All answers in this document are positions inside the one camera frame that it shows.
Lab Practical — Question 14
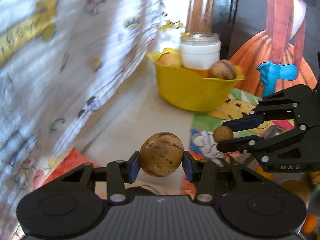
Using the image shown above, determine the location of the painted lady artwork panel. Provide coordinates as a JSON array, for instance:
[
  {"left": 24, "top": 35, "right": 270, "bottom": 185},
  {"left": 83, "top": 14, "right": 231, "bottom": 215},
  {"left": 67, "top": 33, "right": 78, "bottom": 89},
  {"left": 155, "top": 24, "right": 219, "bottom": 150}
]
[{"left": 229, "top": 0, "right": 317, "bottom": 97}]

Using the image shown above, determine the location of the striped pepino in bowl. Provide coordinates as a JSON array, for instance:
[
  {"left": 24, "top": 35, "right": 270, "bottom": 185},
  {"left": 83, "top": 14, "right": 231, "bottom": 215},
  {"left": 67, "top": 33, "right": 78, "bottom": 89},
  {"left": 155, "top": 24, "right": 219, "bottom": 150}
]
[{"left": 209, "top": 60, "right": 236, "bottom": 80}]

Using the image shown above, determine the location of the small brown round fruit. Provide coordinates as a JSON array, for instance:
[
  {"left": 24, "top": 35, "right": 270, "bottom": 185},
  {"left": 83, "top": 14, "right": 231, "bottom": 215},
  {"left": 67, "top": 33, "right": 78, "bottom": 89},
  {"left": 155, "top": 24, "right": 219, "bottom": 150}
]
[{"left": 213, "top": 126, "right": 234, "bottom": 143}]

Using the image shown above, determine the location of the metal baking tray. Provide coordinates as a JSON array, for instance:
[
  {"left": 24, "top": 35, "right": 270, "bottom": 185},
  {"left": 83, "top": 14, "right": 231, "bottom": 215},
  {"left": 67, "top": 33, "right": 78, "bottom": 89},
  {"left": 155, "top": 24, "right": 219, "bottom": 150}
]
[{"left": 262, "top": 125, "right": 286, "bottom": 139}]

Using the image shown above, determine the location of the colourful cartoon mat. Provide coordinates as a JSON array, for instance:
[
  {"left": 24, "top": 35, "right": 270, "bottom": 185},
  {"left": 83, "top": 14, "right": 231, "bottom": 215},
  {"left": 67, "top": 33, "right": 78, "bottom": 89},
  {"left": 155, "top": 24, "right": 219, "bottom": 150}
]
[{"left": 32, "top": 87, "right": 320, "bottom": 240}]

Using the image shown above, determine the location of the striped pepino melon back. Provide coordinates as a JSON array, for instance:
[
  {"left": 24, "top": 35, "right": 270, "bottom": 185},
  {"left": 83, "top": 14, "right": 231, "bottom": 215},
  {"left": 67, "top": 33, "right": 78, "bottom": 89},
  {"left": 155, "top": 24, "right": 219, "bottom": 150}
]
[{"left": 139, "top": 132, "right": 184, "bottom": 177}]

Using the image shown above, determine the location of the white plastic jar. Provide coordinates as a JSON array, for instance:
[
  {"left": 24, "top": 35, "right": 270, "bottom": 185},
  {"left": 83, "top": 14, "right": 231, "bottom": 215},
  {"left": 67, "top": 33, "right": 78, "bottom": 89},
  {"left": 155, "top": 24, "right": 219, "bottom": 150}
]
[{"left": 180, "top": 33, "right": 222, "bottom": 70}]

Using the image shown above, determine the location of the small orange fruit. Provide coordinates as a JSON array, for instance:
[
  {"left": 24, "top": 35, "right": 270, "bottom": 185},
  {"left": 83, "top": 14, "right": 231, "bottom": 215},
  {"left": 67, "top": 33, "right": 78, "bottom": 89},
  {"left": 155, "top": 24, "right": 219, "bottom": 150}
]
[{"left": 301, "top": 214, "right": 318, "bottom": 234}]

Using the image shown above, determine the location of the white cartoon print cloth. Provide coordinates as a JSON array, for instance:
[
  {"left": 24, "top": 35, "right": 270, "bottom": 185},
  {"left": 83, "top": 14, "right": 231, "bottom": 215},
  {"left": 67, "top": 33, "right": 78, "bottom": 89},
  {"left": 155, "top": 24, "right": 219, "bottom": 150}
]
[{"left": 1, "top": 0, "right": 162, "bottom": 239}]

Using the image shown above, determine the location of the yellow plastic bowl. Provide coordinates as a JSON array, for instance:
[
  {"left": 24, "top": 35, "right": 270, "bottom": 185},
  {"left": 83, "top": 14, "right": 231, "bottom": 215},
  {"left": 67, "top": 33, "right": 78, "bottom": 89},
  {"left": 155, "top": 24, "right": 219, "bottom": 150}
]
[{"left": 146, "top": 48, "right": 245, "bottom": 112}]

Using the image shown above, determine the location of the brown wooden frame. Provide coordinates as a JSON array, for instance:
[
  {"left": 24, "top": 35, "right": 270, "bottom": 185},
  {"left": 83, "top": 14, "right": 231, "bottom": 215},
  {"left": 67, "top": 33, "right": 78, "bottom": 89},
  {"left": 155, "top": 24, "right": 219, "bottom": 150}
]
[{"left": 185, "top": 0, "right": 215, "bottom": 33}]

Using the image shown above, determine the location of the yellow fruit in bowl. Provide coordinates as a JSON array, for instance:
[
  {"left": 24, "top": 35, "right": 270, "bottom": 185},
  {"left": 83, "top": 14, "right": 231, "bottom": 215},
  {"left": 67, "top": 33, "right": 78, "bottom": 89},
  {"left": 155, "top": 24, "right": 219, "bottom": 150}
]
[{"left": 156, "top": 52, "right": 181, "bottom": 67}]

